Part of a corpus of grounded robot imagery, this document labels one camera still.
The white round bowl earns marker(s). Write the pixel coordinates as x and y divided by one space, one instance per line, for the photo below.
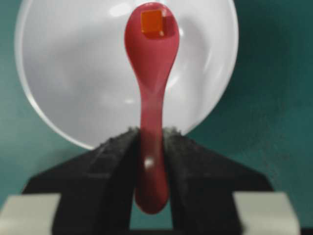
74 70

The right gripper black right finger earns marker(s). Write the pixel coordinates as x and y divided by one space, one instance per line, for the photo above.
201 184

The pink plastic soup spoon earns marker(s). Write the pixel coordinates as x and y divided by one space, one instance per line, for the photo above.
152 61

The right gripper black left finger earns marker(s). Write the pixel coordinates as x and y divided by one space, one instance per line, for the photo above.
96 188

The small red block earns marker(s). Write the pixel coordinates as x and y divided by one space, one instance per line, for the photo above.
152 23

